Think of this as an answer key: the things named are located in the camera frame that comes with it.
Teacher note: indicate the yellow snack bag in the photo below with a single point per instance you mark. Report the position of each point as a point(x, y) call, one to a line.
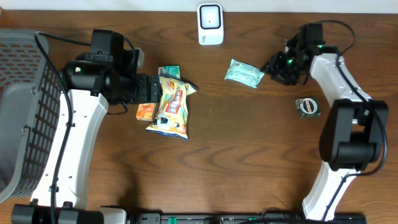
point(171, 118)

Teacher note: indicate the orange tissue pack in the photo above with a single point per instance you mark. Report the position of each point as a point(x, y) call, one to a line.
point(146, 111)

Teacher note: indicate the grey plastic shopping basket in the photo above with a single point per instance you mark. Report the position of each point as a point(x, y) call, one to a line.
point(30, 99)

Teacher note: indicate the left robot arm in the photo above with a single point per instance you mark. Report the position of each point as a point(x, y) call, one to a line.
point(89, 84)

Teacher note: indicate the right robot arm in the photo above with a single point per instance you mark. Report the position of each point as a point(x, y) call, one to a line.
point(353, 142)

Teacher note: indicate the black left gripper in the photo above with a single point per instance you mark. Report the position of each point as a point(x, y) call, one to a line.
point(155, 89)

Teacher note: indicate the teal wet wipes pack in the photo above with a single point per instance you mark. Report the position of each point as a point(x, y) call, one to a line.
point(244, 73)

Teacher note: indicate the white barcode scanner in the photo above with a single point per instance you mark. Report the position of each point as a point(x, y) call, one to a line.
point(210, 24)

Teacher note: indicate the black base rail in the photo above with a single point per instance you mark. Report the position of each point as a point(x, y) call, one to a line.
point(271, 217)

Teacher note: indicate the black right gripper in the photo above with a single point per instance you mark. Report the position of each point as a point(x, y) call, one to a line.
point(273, 65)

